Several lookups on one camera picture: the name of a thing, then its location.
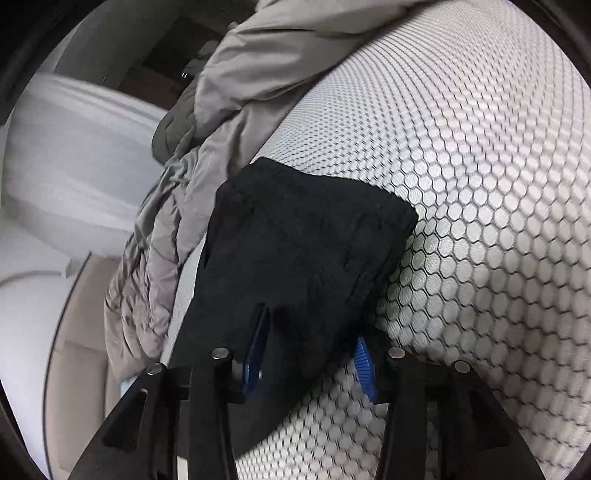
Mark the black pants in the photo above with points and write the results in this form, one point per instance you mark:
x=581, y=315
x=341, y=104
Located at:
x=300, y=240

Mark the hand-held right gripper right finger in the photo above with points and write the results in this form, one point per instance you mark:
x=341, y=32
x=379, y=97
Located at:
x=365, y=371

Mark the dark wooden cabinet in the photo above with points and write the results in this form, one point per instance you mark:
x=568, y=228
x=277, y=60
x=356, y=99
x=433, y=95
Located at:
x=171, y=46

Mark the white rounded furniture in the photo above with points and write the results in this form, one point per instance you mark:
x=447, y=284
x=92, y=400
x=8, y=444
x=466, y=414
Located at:
x=78, y=161

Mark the beige upholstered bed frame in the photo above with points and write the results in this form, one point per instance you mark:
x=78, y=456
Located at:
x=83, y=369

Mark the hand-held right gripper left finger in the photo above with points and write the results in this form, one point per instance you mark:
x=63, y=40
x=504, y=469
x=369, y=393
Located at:
x=255, y=355

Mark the grey duvet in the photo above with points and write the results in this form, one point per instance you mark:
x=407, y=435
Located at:
x=231, y=92

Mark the white honeycomb patterned mattress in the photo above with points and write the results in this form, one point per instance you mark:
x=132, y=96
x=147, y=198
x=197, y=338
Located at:
x=461, y=184

